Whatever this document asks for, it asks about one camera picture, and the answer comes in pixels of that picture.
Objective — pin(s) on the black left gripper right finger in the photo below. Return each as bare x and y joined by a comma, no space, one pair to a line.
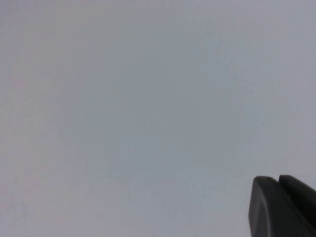
300,195

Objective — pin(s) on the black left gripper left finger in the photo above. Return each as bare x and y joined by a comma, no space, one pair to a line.
264,209

